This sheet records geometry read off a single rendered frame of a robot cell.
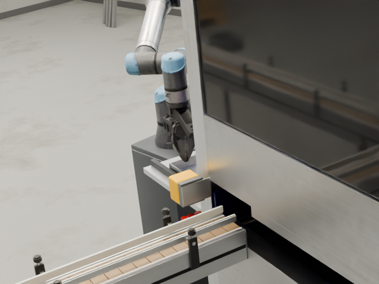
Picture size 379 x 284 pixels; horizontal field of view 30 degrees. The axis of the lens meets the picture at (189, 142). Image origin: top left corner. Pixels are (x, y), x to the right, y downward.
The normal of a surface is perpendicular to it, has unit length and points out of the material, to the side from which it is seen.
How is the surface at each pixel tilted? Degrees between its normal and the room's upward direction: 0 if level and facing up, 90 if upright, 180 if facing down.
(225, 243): 90
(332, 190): 90
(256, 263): 90
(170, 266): 90
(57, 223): 0
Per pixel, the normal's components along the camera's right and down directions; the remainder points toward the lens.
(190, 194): 0.51, 0.29
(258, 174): -0.85, 0.28
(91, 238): -0.10, -0.91
